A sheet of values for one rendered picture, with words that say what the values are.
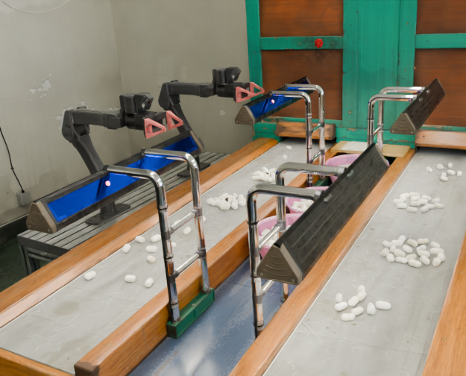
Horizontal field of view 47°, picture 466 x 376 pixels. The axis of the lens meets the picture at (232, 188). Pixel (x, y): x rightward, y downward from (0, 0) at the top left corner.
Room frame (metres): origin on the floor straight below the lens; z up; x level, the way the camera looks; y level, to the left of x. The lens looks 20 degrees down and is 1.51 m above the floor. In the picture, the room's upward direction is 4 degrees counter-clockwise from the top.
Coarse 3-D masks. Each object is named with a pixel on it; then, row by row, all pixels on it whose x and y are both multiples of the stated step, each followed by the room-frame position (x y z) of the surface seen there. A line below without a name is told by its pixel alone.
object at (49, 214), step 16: (160, 144) 1.46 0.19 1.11; (176, 144) 1.51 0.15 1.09; (192, 144) 1.56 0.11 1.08; (128, 160) 1.33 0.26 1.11; (144, 160) 1.37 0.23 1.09; (160, 160) 1.42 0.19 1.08; (176, 160) 1.46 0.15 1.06; (96, 176) 1.22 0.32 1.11; (112, 176) 1.26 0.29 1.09; (64, 192) 1.13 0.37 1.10; (80, 192) 1.16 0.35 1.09; (96, 192) 1.19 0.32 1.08; (112, 192) 1.23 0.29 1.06; (128, 192) 1.27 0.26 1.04; (32, 208) 1.07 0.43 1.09; (48, 208) 1.08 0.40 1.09; (64, 208) 1.10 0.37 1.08; (80, 208) 1.13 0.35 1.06; (96, 208) 1.17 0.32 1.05; (32, 224) 1.08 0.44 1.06; (48, 224) 1.05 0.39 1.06; (64, 224) 1.08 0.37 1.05
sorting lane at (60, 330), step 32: (256, 160) 2.41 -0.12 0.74; (288, 160) 2.38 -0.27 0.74; (224, 192) 2.02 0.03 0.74; (192, 224) 1.73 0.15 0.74; (224, 224) 1.71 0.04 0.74; (128, 256) 1.52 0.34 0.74; (160, 256) 1.50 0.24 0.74; (64, 288) 1.35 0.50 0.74; (96, 288) 1.33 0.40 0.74; (128, 288) 1.32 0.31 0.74; (160, 288) 1.31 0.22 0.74; (32, 320) 1.19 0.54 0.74; (64, 320) 1.18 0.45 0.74; (96, 320) 1.17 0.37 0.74; (32, 352) 1.06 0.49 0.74; (64, 352) 1.05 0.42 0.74
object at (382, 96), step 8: (384, 88) 2.03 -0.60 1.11; (392, 88) 2.01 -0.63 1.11; (400, 88) 2.00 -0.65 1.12; (408, 88) 1.98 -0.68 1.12; (416, 88) 1.97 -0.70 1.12; (424, 88) 1.96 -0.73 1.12; (376, 96) 1.89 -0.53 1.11; (384, 96) 1.88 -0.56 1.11; (392, 96) 1.86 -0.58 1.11; (400, 96) 1.85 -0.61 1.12; (408, 96) 1.84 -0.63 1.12; (416, 96) 1.83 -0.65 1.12; (368, 104) 1.91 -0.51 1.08; (368, 112) 1.91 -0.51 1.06; (368, 120) 1.90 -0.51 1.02; (368, 128) 1.90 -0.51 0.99; (368, 136) 1.90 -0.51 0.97; (368, 144) 1.90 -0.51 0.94
